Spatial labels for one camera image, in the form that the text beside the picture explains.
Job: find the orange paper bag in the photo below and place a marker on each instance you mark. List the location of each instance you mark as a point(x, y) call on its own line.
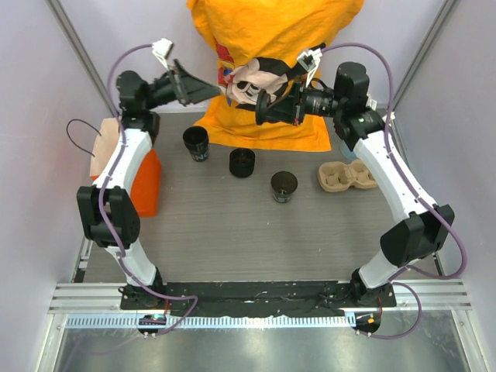
point(146, 186)

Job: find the black ribbed cup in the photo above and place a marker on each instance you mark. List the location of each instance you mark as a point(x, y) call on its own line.
point(241, 162)

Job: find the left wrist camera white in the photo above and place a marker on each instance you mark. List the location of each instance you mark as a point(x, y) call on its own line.
point(161, 50)

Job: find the black cup from stack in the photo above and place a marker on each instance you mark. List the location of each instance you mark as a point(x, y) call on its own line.
point(283, 184)

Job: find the aluminium frame rail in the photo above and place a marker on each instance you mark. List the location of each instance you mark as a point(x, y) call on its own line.
point(71, 34)

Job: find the orange cartoon mouse cloth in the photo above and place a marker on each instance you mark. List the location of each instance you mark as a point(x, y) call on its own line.
point(257, 44)

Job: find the lower pulp cup carrier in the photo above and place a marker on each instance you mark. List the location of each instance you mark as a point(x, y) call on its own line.
point(338, 177)

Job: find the white slotted cable duct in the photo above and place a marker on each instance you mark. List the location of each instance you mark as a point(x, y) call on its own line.
point(148, 322)

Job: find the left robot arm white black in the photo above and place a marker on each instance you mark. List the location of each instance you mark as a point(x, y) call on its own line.
point(109, 217)

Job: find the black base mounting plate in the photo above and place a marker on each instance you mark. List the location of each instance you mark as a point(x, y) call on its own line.
point(257, 299)

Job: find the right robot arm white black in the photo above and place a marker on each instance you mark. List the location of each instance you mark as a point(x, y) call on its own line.
point(421, 224)

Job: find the black cup with lettering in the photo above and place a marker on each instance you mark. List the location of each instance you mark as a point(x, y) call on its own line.
point(196, 140)

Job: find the light blue straw holder cup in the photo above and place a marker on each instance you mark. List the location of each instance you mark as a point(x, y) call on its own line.
point(347, 152)

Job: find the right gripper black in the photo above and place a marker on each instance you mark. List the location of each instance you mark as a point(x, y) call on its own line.
point(291, 108)

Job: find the black plastic cup lid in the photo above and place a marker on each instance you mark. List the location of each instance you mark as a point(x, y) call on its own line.
point(262, 108)

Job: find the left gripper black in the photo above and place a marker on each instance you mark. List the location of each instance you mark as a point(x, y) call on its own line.
point(189, 89)

